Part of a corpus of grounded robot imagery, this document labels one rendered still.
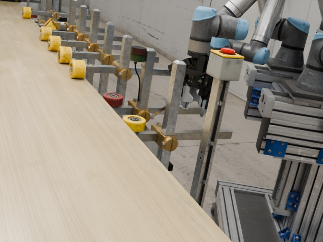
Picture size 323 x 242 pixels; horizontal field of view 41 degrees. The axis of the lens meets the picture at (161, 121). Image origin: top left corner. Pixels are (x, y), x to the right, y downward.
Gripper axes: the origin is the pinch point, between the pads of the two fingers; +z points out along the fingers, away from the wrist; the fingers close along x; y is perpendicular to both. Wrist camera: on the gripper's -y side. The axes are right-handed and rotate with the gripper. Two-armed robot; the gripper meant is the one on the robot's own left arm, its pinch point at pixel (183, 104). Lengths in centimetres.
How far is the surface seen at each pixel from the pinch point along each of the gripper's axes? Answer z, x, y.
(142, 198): 5, -52, 36
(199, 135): 11.2, 5.2, 5.9
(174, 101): -4.0, -10.8, 4.6
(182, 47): 67, 380, -338
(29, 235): 5, -80, 35
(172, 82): -10.2, -11.5, 3.0
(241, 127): 95, 244, -123
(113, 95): 4.5, -10.6, -27.3
